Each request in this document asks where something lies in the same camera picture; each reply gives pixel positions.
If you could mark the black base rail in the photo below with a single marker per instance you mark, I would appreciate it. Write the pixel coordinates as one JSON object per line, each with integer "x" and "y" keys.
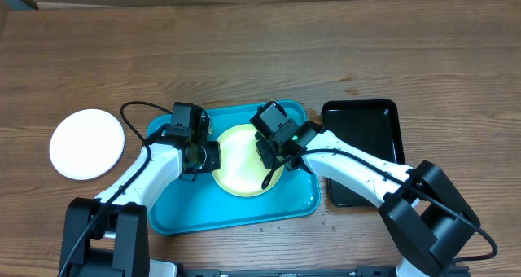
{"x": 361, "y": 271}

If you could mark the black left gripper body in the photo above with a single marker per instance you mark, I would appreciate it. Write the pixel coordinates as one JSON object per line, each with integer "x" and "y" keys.
{"x": 208, "y": 158}

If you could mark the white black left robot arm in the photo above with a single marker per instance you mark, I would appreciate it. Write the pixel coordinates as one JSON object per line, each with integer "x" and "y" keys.
{"x": 108, "y": 235}

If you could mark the yellow plate with sauce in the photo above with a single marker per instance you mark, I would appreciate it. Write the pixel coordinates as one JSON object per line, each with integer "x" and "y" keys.
{"x": 242, "y": 171}

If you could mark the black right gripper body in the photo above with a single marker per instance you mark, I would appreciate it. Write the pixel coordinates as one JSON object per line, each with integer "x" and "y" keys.
{"x": 273, "y": 154}

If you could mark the white plate with sauce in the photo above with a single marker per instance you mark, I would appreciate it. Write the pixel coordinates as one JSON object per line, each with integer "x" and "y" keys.
{"x": 86, "y": 144}

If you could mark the teal plastic tray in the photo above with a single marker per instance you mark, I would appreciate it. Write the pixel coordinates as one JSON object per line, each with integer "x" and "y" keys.
{"x": 187, "y": 206}

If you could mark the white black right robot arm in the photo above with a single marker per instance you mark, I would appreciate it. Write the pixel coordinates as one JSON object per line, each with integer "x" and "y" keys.
{"x": 426, "y": 216}

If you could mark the black plastic tray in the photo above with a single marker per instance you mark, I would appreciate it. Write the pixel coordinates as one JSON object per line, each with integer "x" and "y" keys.
{"x": 370, "y": 125}

